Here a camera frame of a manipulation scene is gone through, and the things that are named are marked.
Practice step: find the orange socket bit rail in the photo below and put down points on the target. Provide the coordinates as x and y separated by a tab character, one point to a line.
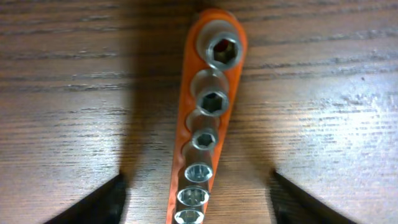
214	54

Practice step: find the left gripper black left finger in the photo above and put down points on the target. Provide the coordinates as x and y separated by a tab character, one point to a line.
105	205

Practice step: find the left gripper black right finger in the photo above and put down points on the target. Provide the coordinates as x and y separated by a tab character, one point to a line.
291	204

